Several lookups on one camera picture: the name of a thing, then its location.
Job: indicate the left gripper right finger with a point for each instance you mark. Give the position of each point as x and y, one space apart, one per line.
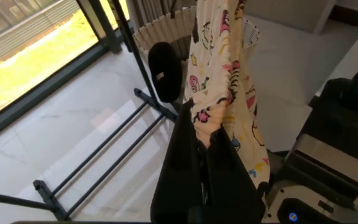
228 193

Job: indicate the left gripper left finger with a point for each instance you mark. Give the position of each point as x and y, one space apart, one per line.
176 186

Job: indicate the cream printed garment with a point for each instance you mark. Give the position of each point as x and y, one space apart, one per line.
216 77

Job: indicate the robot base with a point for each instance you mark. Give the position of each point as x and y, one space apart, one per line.
331 158

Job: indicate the black clothes rack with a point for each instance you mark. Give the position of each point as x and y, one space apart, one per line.
141 65

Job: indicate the white laundry basket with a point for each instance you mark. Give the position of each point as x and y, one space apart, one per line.
163 28

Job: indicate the black garment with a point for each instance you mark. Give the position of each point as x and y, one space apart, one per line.
166 71

